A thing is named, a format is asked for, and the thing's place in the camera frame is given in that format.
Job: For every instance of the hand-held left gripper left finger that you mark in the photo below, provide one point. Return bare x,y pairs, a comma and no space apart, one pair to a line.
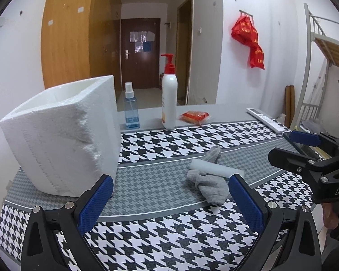
96,203

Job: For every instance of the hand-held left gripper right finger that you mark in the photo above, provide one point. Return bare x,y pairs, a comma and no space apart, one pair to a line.
245,203

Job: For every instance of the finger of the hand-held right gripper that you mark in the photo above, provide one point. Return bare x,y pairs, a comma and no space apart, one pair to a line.
302,137
288,158

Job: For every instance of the grey sock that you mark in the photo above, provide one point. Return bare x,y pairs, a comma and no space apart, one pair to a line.
212,187

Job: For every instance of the white foam box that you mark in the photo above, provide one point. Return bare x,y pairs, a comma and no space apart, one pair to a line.
59,146

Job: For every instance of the person's right hand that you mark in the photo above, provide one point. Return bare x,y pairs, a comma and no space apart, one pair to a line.
330,217

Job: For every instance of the white remote control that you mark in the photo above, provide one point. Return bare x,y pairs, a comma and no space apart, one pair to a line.
267,119

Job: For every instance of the houndstooth tablecloth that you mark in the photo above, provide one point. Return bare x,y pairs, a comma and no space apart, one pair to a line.
163,146

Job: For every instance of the blue spray bottle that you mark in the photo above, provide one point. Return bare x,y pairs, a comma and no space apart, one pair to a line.
131,115

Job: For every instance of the red snack packet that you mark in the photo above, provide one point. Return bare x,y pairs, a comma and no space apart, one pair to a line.
193,116

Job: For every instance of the white metal bunk bed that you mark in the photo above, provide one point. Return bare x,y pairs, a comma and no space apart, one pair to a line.
310,34

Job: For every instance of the red plastic bags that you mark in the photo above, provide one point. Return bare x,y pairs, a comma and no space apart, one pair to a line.
248,34

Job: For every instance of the white lotion bottle red pump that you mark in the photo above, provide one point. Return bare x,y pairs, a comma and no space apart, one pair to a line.
169,98

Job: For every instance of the dark brown door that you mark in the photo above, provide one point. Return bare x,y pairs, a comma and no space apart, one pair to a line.
141,67

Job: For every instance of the wooden wardrobe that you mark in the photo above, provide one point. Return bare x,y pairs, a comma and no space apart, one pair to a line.
67,48

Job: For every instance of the blue paper notice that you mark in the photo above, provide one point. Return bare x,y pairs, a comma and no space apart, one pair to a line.
147,46

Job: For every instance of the grey photo poster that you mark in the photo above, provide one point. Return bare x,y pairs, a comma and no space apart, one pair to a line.
137,41

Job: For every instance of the white paper notice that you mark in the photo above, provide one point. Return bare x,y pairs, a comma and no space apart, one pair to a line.
150,36

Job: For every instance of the wall hook rack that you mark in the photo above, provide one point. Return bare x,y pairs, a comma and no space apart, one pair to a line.
246,13

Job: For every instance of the wooden door frame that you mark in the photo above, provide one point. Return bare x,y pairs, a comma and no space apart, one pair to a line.
190,48

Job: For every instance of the wall coat hook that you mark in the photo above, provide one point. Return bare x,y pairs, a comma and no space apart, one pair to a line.
168,24

